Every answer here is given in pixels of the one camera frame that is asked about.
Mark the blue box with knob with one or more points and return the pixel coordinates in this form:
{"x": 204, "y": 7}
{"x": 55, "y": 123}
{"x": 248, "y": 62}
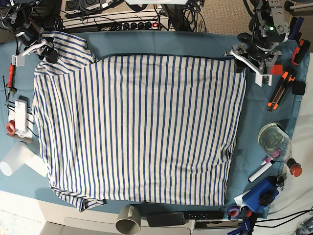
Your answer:
{"x": 261, "y": 195}

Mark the red tape roll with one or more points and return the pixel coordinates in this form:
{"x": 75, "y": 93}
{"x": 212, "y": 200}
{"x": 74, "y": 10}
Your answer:
{"x": 10, "y": 127}

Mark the clear bottle red cap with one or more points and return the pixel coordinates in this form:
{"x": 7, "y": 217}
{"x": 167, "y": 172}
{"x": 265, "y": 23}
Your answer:
{"x": 277, "y": 146}

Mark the black power strip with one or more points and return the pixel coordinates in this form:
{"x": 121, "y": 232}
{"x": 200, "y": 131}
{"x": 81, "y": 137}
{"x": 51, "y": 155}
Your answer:
{"x": 133, "y": 26}

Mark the orange black clamp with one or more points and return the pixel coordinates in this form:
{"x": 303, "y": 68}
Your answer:
{"x": 300, "y": 51}

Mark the blue spring clamp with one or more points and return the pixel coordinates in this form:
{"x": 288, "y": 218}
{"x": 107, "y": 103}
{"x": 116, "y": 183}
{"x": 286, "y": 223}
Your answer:
{"x": 295, "y": 25}

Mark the white blister pack box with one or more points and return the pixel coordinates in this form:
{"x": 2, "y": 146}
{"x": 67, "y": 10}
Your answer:
{"x": 21, "y": 116}

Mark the orange black utility knife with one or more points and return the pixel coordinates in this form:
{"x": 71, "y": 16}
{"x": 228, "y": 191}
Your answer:
{"x": 283, "y": 84}

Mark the blue clamp bottom edge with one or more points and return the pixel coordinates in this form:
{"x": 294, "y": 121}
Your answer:
{"x": 246, "y": 228}

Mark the red cube block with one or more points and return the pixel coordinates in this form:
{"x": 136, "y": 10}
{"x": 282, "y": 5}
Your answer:
{"x": 277, "y": 69}

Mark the grey ceramic mug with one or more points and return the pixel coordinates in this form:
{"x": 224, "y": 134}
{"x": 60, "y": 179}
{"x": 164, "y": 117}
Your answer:
{"x": 129, "y": 220}

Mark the black square block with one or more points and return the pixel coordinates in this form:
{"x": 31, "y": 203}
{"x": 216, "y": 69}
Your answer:
{"x": 298, "y": 88}

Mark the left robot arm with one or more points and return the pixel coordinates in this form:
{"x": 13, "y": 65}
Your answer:
{"x": 258, "y": 49}

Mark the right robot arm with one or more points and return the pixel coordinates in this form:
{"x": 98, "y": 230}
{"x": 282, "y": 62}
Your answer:
{"x": 16, "y": 18}

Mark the white marker pen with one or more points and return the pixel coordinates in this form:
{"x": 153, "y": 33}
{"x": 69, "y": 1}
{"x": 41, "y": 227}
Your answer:
{"x": 265, "y": 165}

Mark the blue white striped T-shirt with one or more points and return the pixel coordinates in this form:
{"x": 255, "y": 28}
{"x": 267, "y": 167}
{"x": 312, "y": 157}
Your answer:
{"x": 153, "y": 128}

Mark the red handled screwdriver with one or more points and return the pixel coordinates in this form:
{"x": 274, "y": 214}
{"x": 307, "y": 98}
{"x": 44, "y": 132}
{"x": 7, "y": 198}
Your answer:
{"x": 10, "y": 79}

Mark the white paper roll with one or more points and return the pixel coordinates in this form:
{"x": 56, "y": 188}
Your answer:
{"x": 21, "y": 155}

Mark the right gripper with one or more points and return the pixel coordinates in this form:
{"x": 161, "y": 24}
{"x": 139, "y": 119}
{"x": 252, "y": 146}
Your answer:
{"x": 30, "y": 40}

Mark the black smartphone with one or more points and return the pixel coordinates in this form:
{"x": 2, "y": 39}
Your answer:
{"x": 166, "y": 219}

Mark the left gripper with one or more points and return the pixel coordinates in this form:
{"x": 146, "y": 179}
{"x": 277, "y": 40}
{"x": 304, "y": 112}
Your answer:
{"x": 259, "y": 62}

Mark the purple tape roll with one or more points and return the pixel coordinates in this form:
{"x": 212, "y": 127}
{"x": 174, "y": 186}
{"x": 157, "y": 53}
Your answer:
{"x": 233, "y": 211}

